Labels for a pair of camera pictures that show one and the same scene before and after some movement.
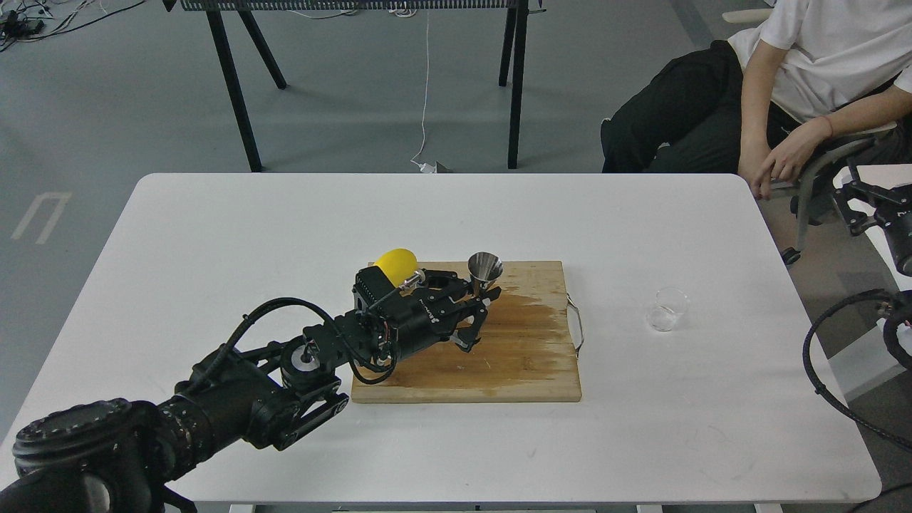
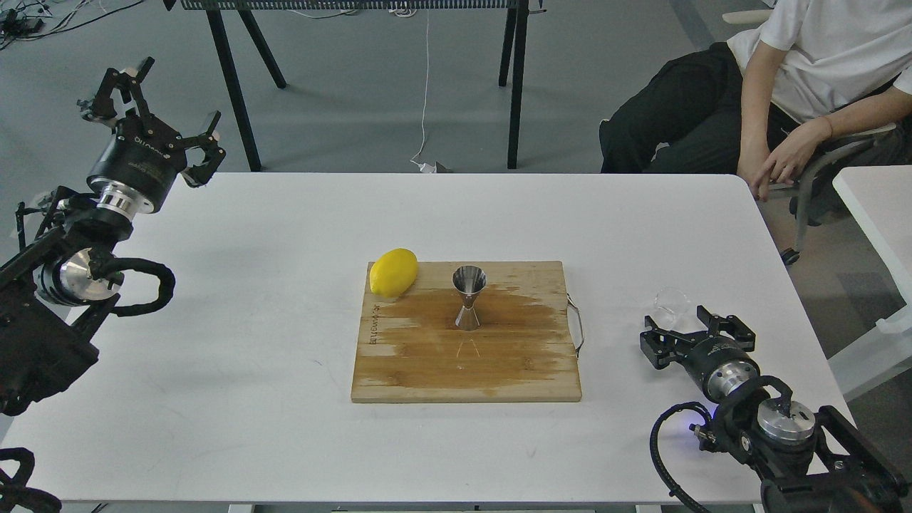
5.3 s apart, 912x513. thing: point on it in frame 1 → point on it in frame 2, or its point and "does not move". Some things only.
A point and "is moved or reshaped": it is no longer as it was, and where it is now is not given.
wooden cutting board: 524,353 does not move
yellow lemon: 397,264 does not move
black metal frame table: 516,26 does not move
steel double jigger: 484,267 is moved or reshaped
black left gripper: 405,322 → 135,171
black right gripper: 858,203 → 719,365
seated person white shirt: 804,71 does not move
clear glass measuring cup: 670,303 does not move
